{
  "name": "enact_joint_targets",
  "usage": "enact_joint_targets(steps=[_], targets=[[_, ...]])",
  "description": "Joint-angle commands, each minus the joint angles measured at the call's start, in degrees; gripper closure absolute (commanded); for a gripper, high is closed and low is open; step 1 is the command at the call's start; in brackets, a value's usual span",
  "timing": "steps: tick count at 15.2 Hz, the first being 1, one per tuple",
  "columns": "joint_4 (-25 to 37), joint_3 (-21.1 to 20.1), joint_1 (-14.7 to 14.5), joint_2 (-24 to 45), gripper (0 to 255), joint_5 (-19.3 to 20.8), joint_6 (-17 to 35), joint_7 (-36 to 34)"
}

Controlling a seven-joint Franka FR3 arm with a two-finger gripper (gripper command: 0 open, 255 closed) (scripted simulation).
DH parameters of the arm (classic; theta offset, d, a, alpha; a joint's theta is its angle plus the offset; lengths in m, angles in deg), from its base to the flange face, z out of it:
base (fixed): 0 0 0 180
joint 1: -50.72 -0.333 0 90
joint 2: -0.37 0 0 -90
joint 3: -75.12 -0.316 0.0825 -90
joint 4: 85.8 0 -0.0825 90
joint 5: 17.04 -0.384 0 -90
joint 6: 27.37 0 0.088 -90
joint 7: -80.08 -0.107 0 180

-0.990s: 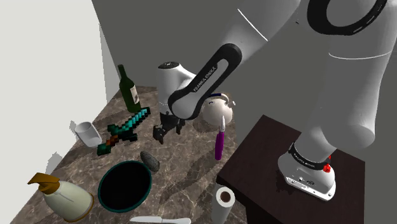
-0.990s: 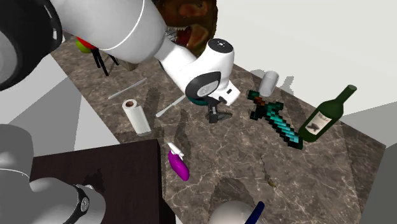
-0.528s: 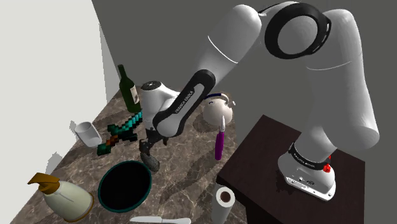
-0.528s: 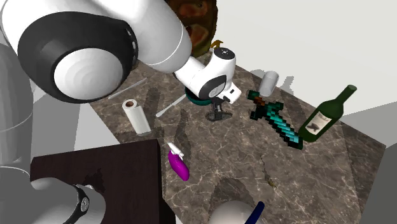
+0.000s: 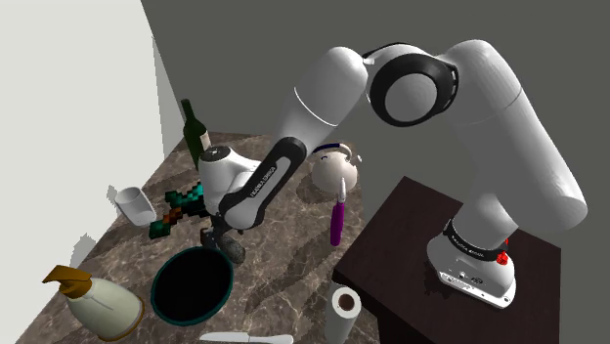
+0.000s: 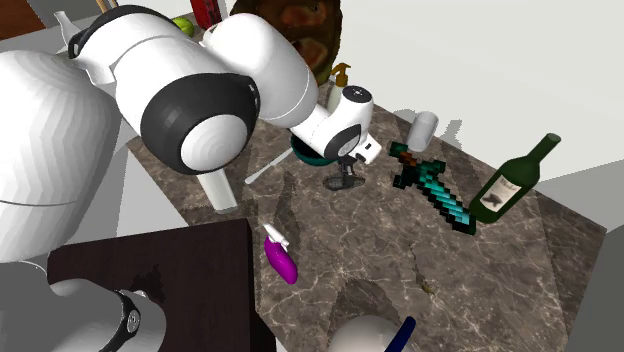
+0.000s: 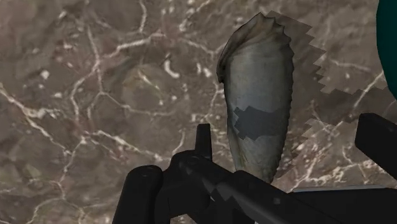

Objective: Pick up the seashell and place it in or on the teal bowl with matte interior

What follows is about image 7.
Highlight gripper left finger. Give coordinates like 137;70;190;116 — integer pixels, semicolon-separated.
112;123;232;224

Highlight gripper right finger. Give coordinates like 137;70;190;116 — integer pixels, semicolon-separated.
354;113;397;181

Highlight teal round object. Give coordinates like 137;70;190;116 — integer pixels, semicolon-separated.
375;0;397;101

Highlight grey ridged seashell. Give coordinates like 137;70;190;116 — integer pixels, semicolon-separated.
216;11;295;185

